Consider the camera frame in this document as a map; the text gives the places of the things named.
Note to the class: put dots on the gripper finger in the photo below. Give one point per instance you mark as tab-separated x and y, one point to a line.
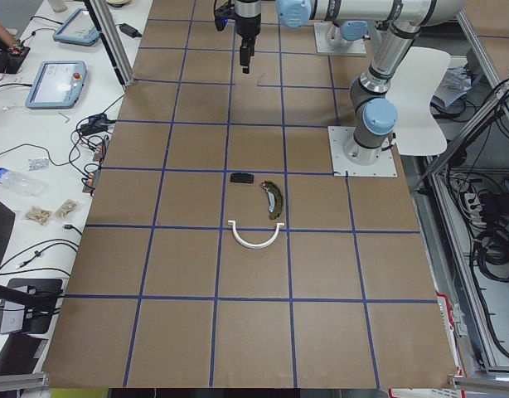
250	53
243	54

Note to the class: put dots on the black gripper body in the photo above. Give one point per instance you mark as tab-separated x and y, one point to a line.
247	24

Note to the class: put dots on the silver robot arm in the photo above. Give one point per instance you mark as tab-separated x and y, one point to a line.
375	115

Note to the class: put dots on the black power adapter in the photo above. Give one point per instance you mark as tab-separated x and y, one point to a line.
129	30

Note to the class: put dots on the black brake pad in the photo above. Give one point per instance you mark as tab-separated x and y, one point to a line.
242	178

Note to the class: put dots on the olive green brake shoe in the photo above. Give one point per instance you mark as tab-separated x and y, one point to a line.
275	198

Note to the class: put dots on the far blue teach pendant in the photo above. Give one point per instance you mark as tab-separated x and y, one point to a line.
78	29

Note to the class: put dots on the blue teach pendant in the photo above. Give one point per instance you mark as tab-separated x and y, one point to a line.
58	85
78	29

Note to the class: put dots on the near blue teach pendant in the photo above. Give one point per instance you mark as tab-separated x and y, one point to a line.
58	85

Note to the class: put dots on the white plastic chair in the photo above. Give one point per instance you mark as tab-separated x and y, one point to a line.
411	89

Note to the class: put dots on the bag of wooden parts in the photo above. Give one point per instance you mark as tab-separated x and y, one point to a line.
37	214

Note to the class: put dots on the clear plastic water bottle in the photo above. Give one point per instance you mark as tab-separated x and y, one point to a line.
20	184

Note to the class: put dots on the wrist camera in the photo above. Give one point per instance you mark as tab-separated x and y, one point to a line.
223	14

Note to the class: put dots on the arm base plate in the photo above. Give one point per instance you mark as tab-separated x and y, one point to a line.
343	38
351	160

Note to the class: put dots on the aluminium frame post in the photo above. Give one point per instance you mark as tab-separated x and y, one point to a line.
104	23

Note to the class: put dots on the white curved plastic bracket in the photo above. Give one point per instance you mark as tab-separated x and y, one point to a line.
254	240

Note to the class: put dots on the grey dock with cables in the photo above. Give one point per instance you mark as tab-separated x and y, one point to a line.
28	305

